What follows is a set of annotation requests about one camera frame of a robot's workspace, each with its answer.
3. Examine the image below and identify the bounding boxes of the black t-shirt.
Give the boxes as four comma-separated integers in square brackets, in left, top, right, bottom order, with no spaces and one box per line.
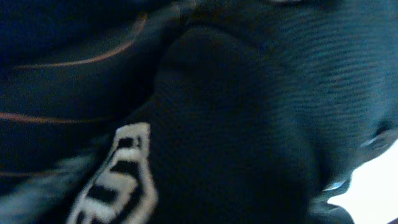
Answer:
[118,0,398,224]

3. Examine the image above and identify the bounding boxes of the navy printed folded t-shirt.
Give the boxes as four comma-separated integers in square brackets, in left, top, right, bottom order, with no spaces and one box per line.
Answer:
[1,0,198,223]

